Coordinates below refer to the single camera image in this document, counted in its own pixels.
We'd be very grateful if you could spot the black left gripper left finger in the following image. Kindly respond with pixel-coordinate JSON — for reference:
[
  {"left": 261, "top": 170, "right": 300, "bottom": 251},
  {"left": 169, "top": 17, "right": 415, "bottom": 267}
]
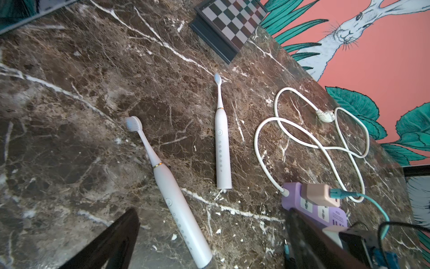
[{"left": 61, "top": 208, "right": 140, "bottom": 269}]

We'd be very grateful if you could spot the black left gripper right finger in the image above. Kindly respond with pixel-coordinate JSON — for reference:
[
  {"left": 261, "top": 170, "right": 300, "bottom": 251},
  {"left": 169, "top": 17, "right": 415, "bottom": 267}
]
[{"left": 285, "top": 208, "right": 367, "bottom": 269}]

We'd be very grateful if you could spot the pink USB charger cube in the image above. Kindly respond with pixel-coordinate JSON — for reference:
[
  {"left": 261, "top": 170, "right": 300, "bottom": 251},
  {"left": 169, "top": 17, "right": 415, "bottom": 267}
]
[{"left": 301, "top": 184, "right": 340, "bottom": 207}]

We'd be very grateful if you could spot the teal USB cable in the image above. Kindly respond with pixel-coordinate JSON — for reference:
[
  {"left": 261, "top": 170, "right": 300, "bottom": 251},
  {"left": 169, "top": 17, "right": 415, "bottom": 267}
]
[{"left": 329, "top": 188, "right": 391, "bottom": 241}]

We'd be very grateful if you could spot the white electric toothbrush near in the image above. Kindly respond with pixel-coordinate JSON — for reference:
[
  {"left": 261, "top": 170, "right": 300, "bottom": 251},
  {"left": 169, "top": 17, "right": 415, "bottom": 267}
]
[{"left": 126, "top": 116, "right": 213, "bottom": 269}]

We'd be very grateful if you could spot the white electric toothbrush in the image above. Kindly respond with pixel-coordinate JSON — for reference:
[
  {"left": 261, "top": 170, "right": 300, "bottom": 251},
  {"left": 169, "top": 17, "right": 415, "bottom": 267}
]
[
  {"left": 126, "top": 116, "right": 213, "bottom": 269},
  {"left": 214, "top": 74, "right": 232, "bottom": 189}
]

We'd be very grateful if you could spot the white electric toothbrush far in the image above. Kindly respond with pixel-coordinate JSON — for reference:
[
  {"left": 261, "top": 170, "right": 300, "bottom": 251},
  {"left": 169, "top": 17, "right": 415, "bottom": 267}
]
[{"left": 214, "top": 74, "right": 232, "bottom": 189}]

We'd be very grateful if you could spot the purple power strip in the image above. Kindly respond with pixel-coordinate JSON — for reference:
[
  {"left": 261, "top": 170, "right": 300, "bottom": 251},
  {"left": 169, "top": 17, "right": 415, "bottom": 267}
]
[{"left": 282, "top": 182, "right": 348, "bottom": 229}]

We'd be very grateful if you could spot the black white chessboard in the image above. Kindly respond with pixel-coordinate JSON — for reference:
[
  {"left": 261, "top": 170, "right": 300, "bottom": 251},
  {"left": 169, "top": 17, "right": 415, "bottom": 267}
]
[{"left": 190, "top": 0, "right": 268, "bottom": 64}]

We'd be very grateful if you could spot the black thin cable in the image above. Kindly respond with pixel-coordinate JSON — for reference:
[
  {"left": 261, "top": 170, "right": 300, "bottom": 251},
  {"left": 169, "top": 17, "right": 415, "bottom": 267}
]
[{"left": 349, "top": 220, "right": 430, "bottom": 249}]

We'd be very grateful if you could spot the black enclosure corner post right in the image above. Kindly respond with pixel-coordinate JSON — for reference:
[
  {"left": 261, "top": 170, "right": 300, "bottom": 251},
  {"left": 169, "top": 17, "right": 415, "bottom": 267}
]
[{"left": 403, "top": 164, "right": 430, "bottom": 177}]

